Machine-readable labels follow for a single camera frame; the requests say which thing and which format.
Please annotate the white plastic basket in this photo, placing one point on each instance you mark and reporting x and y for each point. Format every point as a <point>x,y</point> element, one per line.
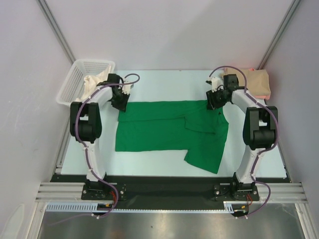
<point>73,85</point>

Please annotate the aluminium front rail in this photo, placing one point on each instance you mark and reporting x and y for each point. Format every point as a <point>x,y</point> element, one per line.
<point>71,192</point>

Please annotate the left aluminium corner post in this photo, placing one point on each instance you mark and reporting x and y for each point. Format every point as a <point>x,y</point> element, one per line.
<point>49,16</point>

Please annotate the grey cable duct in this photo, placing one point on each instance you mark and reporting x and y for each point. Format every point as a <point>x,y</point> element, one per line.
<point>233,206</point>
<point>78,207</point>

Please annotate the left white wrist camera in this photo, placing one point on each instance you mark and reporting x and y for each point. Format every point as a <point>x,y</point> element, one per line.
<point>126,87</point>

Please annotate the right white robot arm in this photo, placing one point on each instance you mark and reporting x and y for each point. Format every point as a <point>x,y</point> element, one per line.
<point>260,129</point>

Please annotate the green t shirt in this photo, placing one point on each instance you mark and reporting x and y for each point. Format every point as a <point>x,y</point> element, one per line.
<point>175,125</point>

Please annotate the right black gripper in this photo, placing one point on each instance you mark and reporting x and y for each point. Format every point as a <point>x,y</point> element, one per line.
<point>215,100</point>

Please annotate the cream t shirt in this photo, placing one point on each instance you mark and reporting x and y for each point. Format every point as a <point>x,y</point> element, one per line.
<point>92,81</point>

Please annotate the left grey cable duct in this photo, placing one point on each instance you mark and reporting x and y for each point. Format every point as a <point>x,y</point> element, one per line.
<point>78,207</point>

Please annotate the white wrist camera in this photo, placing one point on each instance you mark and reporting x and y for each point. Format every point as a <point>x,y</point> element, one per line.
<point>215,83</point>
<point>126,87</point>

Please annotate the right grey cable duct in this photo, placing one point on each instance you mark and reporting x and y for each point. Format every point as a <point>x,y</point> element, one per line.
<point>233,206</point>

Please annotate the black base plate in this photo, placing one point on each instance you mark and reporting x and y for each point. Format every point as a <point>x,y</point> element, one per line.
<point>97,190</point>
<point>231,192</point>

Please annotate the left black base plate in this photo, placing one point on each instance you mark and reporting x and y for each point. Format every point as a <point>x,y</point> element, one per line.
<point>97,190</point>

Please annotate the right aluminium corner post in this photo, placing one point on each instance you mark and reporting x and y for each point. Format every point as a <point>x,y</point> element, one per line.
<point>283,26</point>

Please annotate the folded tan t shirt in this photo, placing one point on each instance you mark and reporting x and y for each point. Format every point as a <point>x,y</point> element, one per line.
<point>240,77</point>

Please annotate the aluminium corner post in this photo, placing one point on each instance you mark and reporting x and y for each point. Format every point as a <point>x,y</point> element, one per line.
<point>49,16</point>
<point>283,26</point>

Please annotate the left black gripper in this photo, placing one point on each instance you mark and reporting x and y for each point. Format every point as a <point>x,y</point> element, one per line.
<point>122,106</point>

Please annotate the folded pink t shirt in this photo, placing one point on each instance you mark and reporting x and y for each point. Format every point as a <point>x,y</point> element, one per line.
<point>258,83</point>

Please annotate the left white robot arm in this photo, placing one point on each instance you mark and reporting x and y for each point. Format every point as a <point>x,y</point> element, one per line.
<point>85,117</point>

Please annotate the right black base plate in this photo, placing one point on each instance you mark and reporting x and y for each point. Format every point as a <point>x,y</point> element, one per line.
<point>231,192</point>

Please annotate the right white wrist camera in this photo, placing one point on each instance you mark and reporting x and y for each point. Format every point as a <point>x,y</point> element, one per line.
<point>215,83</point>

